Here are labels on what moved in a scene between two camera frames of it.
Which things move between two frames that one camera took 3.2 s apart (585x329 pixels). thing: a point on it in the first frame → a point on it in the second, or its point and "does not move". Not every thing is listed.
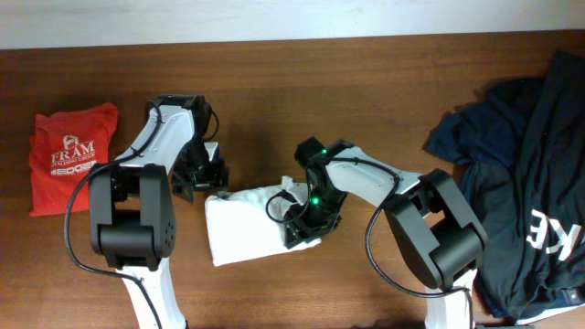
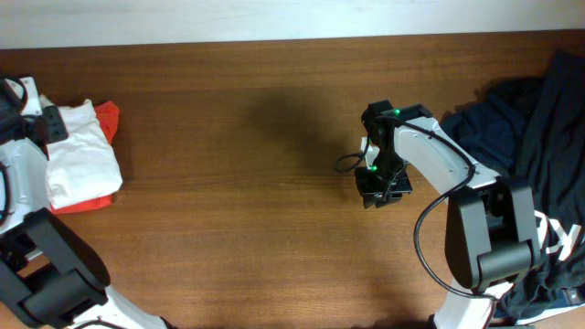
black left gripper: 199,184 → 54,124
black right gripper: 306,229 → 384,188
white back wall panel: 101,24 does not move
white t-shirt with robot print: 249,223 → 82,165
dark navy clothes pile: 519,154 does not move
